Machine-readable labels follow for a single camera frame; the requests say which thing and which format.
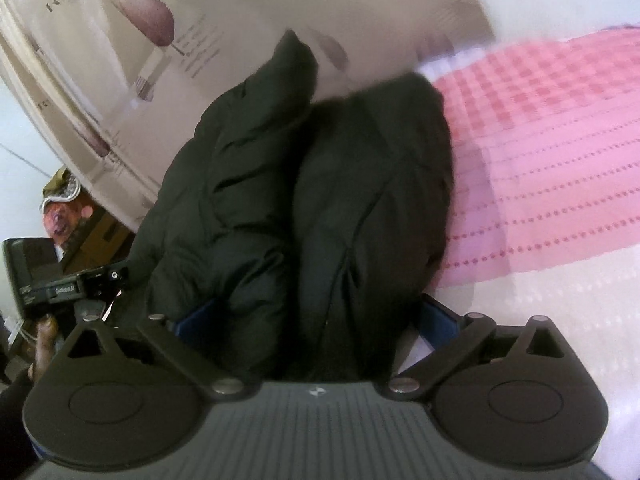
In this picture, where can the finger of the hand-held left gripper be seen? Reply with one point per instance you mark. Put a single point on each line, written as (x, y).
(102, 282)

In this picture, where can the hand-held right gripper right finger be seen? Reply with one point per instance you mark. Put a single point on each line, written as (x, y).
(440, 322)

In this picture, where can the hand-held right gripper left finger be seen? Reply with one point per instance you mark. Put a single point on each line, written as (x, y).
(196, 321)

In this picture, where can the black jacket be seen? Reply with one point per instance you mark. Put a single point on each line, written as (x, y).
(300, 200)

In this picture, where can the person's left hand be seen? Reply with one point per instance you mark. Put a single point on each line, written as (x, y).
(46, 342)

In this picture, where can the brown wooden cabinet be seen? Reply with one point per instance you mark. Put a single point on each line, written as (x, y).
(97, 240)

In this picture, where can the white lace basket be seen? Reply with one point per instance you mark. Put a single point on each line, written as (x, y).
(62, 187)

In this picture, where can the pink checked blanket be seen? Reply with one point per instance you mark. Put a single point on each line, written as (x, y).
(545, 170)

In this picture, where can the beige leaf print curtain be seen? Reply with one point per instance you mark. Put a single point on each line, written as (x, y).
(150, 35)

